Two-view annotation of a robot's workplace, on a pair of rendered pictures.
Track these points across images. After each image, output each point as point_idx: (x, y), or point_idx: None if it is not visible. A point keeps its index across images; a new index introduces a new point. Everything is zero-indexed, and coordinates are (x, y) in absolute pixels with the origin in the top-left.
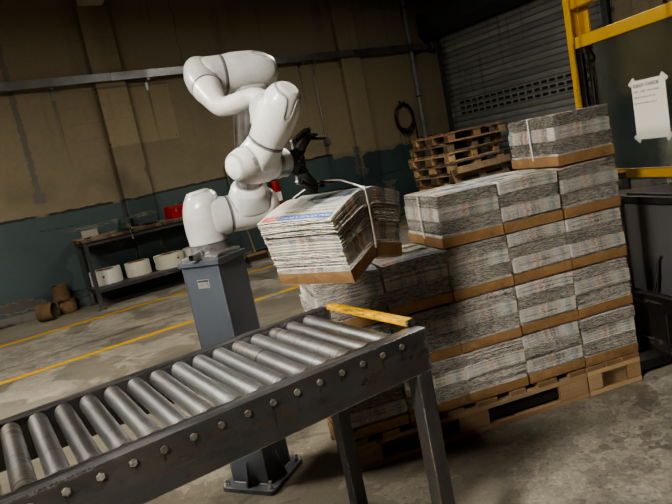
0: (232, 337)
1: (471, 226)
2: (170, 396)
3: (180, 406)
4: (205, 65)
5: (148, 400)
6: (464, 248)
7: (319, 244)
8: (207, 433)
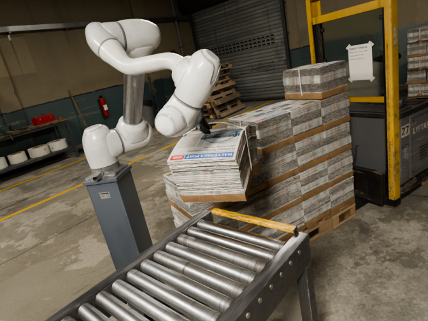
0: (130, 230)
1: (277, 139)
2: None
3: None
4: (107, 30)
5: None
6: (273, 153)
7: (220, 175)
8: None
